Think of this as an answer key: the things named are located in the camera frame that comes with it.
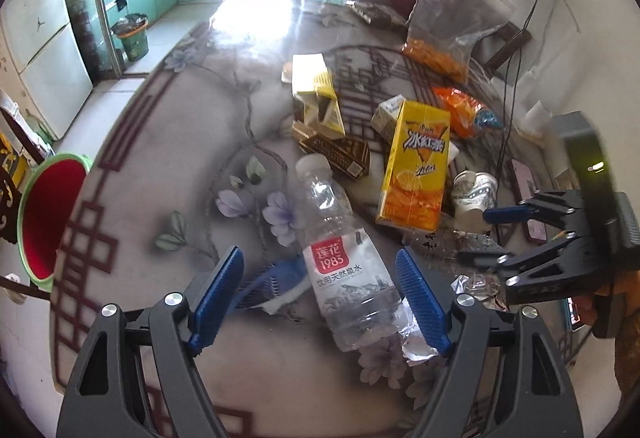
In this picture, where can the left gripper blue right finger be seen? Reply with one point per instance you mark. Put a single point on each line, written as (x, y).
(425, 293)

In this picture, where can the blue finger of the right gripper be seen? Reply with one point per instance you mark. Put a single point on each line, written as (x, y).
(482, 259)
(509, 215)

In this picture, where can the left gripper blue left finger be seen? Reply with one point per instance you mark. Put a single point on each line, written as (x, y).
(209, 297)

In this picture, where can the floral paper cup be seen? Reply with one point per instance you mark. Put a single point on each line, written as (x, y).
(472, 194)

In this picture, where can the clear plastic water bottle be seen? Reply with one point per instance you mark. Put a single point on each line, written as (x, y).
(354, 290)

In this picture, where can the yellow white torn carton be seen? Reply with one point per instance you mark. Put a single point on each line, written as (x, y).
(315, 100)

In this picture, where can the green kitchen trash bin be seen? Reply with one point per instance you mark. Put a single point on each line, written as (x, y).
(132, 31)

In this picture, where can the yellow iced tea carton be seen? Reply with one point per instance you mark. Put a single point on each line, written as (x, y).
(414, 183)

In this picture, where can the orange snack packet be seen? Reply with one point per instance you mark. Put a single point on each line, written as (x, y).
(469, 117)

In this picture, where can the small white milk carton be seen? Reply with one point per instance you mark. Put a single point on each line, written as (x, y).
(384, 119)

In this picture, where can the brown patterned carton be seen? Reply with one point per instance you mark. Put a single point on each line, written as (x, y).
(350, 155)

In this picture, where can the red bin with green rim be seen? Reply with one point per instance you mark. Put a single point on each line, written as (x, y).
(46, 205)

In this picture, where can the clear bag of orange snacks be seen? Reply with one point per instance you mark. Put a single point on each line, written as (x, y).
(443, 33)

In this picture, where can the dark carved wooden chair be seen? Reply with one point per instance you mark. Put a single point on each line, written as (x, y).
(11, 199)

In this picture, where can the dark packaged snack box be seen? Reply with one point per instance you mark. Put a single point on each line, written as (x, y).
(377, 16)

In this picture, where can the white refrigerator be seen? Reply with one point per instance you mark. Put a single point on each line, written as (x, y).
(41, 66)

